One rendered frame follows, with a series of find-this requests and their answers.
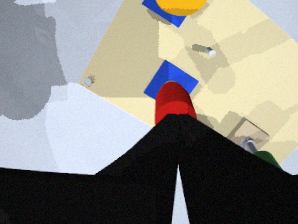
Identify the cream board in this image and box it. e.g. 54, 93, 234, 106
78, 0, 298, 169

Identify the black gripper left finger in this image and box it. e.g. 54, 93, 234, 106
0, 113, 181, 224

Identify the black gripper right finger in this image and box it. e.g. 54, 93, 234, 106
178, 113, 298, 224

